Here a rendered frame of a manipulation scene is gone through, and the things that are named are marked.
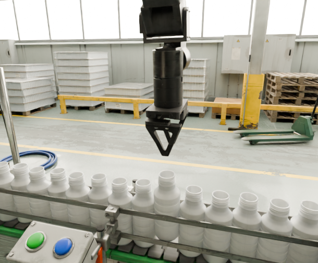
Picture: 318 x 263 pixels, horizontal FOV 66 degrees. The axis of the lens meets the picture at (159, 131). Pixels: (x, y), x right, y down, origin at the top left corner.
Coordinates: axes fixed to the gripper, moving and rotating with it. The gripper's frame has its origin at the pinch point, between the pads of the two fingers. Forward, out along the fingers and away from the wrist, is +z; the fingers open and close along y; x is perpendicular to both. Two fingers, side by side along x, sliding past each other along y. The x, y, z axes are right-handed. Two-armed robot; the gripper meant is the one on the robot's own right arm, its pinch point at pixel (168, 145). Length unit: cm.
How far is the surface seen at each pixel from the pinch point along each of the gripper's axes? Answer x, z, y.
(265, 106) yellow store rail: -94, 115, 475
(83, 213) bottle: 21.1, 19.0, -3.6
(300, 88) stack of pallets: -165, 86, 522
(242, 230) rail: -16.2, 15.1, -4.8
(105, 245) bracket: 10.5, 17.8, -12.5
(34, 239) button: 21.6, 13.1, -18.3
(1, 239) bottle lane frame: 46, 29, -7
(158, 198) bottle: 1.4, 10.6, -4.1
